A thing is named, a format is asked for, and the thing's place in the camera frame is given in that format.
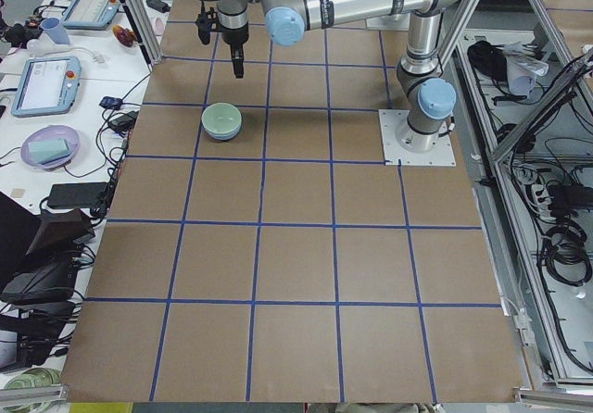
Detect black power adapter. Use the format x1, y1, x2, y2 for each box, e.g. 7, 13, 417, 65
107, 111, 138, 133

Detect far teach pendant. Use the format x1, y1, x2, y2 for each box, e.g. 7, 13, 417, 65
62, 0, 120, 30

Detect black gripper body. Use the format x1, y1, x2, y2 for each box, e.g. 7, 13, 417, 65
218, 12, 249, 59

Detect green sponge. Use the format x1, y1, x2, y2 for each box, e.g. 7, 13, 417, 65
28, 138, 70, 164

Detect dark red fruit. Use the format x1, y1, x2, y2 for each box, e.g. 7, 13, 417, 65
112, 25, 137, 47

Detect blue cup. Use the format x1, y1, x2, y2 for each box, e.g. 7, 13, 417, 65
41, 17, 70, 45

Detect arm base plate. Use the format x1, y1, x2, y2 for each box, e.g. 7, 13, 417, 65
378, 109, 456, 167

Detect small dark blue box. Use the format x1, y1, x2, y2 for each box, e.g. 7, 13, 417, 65
99, 96, 123, 110

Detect purple plate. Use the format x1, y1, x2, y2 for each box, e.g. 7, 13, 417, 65
20, 125, 81, 170

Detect aluminium frame post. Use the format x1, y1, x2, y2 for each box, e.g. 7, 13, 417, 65
120, 0, 163, 66

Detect blue bowl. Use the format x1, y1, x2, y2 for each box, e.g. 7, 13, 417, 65
205, 127, 241, 142

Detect white paper roll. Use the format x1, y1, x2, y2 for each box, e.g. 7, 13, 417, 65
502, 43, 549, 98

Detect teach pendant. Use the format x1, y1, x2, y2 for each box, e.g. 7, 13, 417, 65
62, 0, 120, 30
11, 56, 82, 118

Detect black flat device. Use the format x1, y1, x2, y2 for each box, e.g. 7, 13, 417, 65
46, 181, 107, 209

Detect green bowl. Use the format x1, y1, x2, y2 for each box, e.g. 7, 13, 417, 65
201, 103, 242, 132

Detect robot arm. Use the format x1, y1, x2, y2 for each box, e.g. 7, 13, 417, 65
196, 0, 459, 154

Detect black laptop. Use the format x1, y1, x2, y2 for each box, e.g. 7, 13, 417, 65
1, 194, 95, 306

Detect near teach pendant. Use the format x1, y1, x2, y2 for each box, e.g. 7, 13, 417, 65
11, 56, 82, 118

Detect pink cup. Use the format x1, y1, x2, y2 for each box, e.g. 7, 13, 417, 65
151, 17, 165, 37

